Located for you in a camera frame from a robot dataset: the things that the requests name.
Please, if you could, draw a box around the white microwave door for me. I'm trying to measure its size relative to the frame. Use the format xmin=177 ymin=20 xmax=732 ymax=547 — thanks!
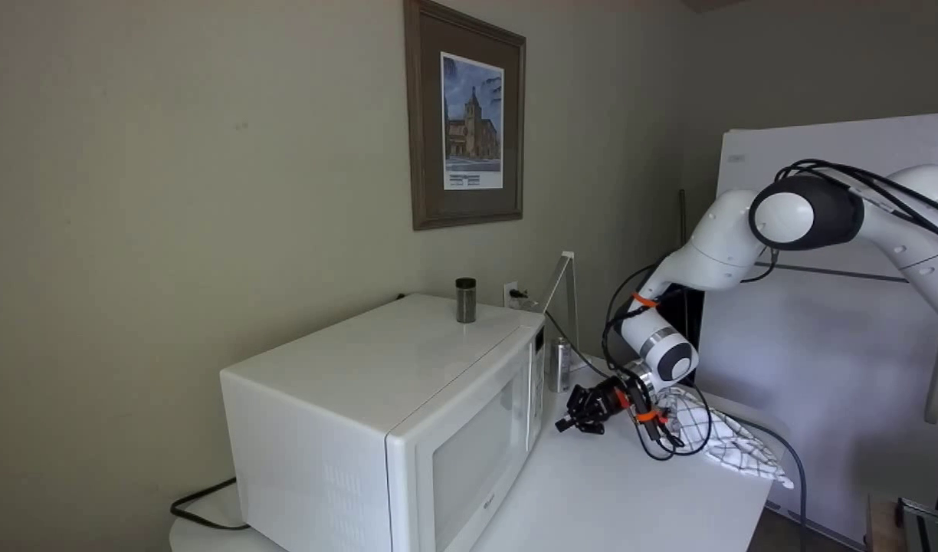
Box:
xmin=387 ymin=340 xmax=523 ymax=552

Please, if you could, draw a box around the framed church picture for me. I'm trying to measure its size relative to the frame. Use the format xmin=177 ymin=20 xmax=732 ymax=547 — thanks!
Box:
xmin=401 ymin=0 xmax=531 ymax=232

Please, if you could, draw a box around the white charger cable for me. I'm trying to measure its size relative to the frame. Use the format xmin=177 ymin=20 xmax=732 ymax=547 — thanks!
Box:
xmin=501 ymin=249 xmax=579 ymax=314

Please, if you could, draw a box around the black power cord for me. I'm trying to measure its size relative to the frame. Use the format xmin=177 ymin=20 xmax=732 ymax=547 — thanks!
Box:
xmin=169 ymin=476 xmax=252 ymax=535

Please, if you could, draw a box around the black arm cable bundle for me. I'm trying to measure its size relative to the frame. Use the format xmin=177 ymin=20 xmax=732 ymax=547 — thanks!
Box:
xmin=600 ymin=157 xmax=938 ymax=465

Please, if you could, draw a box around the white microwave body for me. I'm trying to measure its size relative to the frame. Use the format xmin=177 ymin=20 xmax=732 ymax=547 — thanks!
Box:
xmin=217 ymin=291 xmax=548 ymax=552

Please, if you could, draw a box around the white checked dish cloth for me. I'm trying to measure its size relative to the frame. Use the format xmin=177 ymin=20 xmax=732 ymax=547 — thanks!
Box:
xmin=671 ymin=385 xmax=799 ymax=495

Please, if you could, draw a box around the white board panel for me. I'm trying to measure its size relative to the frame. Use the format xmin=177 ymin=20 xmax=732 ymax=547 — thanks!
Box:
xmin=694 ymin=111 xmax=938 ymax=547

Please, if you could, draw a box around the silver metal shaker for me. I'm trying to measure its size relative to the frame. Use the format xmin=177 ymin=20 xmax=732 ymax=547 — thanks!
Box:
xmin=551 ymin=340 xmax=572 ymax=396

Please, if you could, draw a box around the dark capped metal shaker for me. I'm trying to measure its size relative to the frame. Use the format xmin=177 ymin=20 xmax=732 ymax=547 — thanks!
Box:
xmin=452 ymin=276 xmax=482 ymax=327

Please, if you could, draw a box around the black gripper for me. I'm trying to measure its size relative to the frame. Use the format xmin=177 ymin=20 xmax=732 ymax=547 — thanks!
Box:
xmin=551 ymin=373 xmax=640 ymax=440

